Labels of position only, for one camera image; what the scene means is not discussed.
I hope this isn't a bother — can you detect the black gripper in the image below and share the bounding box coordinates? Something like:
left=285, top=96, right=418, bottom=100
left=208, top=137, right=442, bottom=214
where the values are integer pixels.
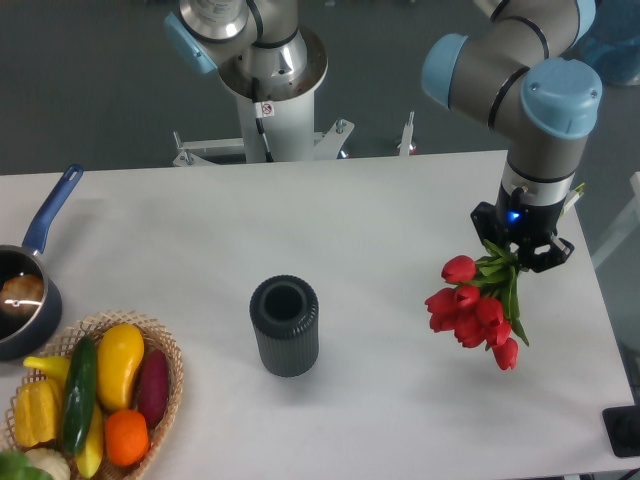
left=470, top=186, right=574, bottom=273

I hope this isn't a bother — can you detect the green cucumber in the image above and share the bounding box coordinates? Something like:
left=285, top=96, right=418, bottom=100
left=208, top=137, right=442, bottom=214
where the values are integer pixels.
left=60, top=336, right=97, bottom=456

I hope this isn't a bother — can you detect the blue translucent container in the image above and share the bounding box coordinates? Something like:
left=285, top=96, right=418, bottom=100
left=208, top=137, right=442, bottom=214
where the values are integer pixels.
left=577, top=0, right=639, bottom=87

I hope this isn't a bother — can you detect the white garlic bulb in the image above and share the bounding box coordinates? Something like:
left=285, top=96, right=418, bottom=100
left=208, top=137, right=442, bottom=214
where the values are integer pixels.
left=25, top=448, right=71, bottom=480

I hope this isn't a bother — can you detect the large yellow squash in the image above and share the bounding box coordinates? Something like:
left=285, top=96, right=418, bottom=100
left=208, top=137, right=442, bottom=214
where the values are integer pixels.
left=97, top=324, right=145, bottom=411

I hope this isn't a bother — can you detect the yellow banana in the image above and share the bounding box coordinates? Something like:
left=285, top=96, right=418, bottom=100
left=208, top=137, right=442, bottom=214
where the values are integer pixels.
left=23, top=356, right=104, bottom=479

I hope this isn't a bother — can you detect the orange fruit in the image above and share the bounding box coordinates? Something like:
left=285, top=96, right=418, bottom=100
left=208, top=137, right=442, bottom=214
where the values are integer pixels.
left=105, top=409, right=150, bottom=467

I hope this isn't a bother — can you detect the dark grey ribbed vase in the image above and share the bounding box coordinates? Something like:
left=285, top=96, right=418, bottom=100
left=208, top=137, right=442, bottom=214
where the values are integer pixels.
left=249, top=275, right=319, bottom=378

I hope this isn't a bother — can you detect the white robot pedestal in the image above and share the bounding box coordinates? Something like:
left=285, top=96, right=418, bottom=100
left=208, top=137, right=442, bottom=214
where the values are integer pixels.
left=172, top=24, right=418, bottom=168

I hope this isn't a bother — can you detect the yellow corn cob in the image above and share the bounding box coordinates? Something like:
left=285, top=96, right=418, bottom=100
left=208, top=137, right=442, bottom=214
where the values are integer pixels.
left=14, top=379, right=62, bottom=448

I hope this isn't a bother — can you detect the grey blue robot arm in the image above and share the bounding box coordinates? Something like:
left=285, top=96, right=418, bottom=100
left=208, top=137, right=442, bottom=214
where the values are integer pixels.
left=164, top=1, right=602, bottom=272

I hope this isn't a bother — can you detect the blue handled saucepan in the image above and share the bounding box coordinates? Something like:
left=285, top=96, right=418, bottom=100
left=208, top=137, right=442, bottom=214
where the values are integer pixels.
left=1, top=164, right=84, bottom=361

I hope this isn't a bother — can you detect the green leafy vegetable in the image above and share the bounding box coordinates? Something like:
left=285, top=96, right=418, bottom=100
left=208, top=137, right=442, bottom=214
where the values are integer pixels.
left=1, top=450, right=52, bottom=480

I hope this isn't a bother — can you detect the black device at edge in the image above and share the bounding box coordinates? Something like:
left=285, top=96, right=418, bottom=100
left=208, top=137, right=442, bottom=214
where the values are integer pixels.
left=602, top=405, right=639, bottom=458

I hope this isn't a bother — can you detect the white frame at right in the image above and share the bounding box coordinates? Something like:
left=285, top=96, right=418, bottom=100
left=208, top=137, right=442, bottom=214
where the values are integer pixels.
left=591, top=172, right=639, bottom=269

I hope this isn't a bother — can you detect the purple sweet potato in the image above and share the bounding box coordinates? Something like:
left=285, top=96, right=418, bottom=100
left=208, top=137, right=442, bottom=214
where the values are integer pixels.
left=137, top=350, right=169, bottom=429

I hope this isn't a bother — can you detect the red tulip bouquet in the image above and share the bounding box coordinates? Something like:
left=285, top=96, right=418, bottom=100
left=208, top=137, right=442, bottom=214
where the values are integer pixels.
left=424, top=241, right=533, bottom=370

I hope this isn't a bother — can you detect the brown food in pan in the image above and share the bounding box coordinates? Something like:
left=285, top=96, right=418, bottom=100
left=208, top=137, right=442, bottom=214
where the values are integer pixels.
left=1, top=274, right=44, bottom=317

